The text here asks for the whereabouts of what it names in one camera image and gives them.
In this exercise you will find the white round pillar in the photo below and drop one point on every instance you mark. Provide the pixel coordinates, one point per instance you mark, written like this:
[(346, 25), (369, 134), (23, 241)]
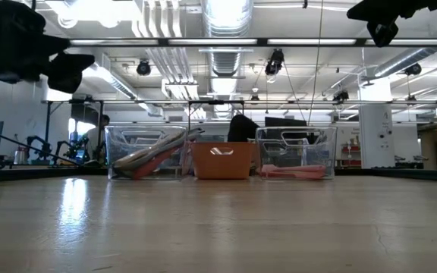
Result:
[(374, 144)]

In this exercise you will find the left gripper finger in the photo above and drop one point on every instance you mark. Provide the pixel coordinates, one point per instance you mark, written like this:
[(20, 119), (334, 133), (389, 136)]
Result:
[(68, 72), (51, 43)]

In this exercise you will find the black overhead rig gantry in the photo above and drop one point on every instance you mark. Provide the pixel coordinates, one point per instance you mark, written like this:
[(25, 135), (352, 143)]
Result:
[(262, 41)]

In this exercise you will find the pink silicone spatula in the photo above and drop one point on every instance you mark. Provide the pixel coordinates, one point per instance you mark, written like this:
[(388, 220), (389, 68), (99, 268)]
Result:
[(298, 168)]

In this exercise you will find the black overhead camera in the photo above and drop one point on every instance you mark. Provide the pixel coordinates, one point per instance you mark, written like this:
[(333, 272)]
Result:
[(275, 60)]

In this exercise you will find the background robot arms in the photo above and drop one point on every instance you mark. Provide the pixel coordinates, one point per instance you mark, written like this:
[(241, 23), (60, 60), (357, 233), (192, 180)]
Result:
[(44, 144)]

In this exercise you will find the black ceiling spotlight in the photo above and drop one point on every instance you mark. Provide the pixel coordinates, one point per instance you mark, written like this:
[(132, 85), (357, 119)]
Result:
[(143, 68), (414, 69)]

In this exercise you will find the wooden slotted spatula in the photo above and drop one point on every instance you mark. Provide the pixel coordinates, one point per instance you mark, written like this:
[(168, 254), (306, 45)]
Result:
[(165, 143)]

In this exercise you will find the black desk monitor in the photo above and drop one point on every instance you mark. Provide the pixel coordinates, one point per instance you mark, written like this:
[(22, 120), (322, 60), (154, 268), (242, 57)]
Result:
[(285, 122)]

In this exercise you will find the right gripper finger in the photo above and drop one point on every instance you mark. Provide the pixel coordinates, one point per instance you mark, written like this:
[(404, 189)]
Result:
[(381, 9)]

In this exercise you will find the clear plastic bin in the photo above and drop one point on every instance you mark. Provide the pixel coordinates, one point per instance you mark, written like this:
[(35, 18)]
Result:
[(298, 148), (127, 136)]

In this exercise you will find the silver ceiling air duct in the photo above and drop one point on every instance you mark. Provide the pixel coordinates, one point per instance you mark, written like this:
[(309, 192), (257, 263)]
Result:
[(226, 22)]

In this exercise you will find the black aluminium table frame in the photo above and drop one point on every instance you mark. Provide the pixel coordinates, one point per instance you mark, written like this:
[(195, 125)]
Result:
[(32, 174)]

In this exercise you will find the person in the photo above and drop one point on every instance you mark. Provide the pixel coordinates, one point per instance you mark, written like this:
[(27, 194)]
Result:
[(97, 144), (241, 129)]

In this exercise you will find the red slotted spoon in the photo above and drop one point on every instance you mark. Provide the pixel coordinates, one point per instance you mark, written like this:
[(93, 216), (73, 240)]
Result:
[(154, 165)]

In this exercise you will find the orange plastic bin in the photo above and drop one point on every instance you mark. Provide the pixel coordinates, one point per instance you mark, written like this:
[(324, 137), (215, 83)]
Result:
[(233, 167)]

